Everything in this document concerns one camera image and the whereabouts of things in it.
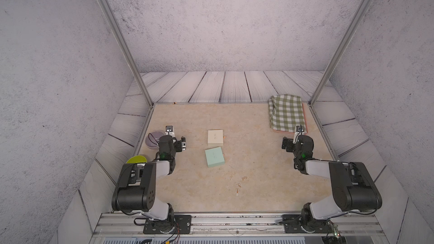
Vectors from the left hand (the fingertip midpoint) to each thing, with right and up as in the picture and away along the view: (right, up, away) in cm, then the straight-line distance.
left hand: (175, 136), depth 94 cm
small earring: (+34, -23, -10) cm, 42 cm away
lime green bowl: (-19, -11, -4) cm, 23 cm away
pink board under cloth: (+78, +7, +14) cm, 80 cm away
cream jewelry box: (+22, -1, +5) cm, 22 cm away
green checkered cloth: (+69, +13, +20) cm, 73 cm away
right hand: (+66, 0, -1) cm, 66 cm away
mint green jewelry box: (+21, -11, -3) cm, 24 cm away
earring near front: (+33, -25, -12) cm, 43 cm away
